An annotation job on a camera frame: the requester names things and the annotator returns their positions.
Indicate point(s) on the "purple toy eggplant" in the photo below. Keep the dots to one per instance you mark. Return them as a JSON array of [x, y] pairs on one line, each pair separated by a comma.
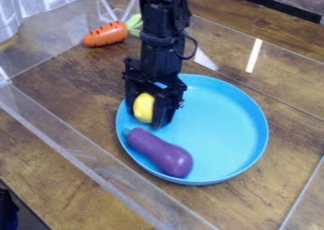
[[172, 158]]

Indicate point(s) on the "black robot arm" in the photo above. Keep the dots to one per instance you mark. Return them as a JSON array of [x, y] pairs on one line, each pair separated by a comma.
[[165, 17]]

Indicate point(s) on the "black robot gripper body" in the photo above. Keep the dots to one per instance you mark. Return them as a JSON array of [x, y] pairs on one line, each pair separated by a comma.
[[160, 64]]

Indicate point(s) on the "dark wooden baseboard strip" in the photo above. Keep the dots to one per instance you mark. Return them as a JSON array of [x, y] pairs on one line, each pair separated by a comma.
[[293, 11]]

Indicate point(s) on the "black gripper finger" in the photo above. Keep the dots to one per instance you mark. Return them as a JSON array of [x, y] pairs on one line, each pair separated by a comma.
[[168, 101], [135, 87]]

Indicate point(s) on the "yellow toy lemon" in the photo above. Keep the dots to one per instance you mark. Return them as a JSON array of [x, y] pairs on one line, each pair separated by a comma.
[[142, 107]]

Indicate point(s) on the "blue round plastic tray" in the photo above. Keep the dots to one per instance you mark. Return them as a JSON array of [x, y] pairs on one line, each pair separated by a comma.
[[220, 127]]

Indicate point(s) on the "orange toy carrot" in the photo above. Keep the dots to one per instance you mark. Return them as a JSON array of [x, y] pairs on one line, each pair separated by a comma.
[[113, 32]]

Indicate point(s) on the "clear acrylic enclosure wall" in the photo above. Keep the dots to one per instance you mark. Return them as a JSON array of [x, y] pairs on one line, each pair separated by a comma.
[[62, 159]]

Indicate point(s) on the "grey checkered curtain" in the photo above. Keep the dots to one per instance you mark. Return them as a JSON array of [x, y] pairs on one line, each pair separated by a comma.
[[16, 10]]

